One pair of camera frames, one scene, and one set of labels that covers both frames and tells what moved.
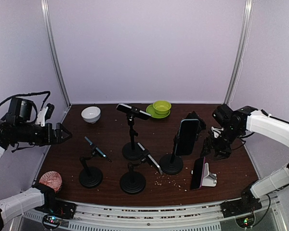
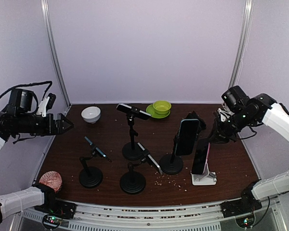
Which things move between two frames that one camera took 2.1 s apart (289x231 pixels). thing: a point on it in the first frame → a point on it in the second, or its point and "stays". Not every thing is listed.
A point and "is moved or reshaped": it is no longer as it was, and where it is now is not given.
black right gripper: [209, 144] → [219, 135]
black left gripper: [49, 140] → [56, 130]
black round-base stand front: [132, 183] stays
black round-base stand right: [172, 164] stays
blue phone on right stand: [187, 136] stays
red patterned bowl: [53, 179] stays
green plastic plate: [150, 110] stays
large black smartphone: [193, 115] → [189, 128]
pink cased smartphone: [198, 168] is moved or reshaped
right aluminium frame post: [229, 92] stays
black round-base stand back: [131, 150] stays
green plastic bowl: [162, 107] stays
